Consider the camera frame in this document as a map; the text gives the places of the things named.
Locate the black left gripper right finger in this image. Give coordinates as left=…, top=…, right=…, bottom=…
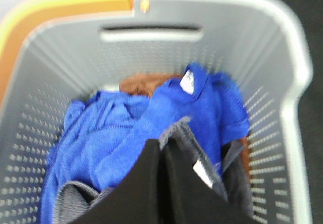
left=163, top=140, right=255, bottom=223

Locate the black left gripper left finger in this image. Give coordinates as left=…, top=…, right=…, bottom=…
left=73, top=139, right=160, bottom=223

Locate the grey towel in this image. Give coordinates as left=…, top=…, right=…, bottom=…
left=52, top=117, right=253, bottom=223

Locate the blue towel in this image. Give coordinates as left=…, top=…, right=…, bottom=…
left=39, top=63, right=250, bottom=223

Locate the brown towel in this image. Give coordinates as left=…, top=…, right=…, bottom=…
left=119, top=73, right=183, bottom=98

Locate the grey perforated laundry basket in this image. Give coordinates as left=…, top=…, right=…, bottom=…
left=1, top=0, right=313, bottom=223

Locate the black table mat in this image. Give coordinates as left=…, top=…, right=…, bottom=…
left=282, top=0, right=322, bottom=223

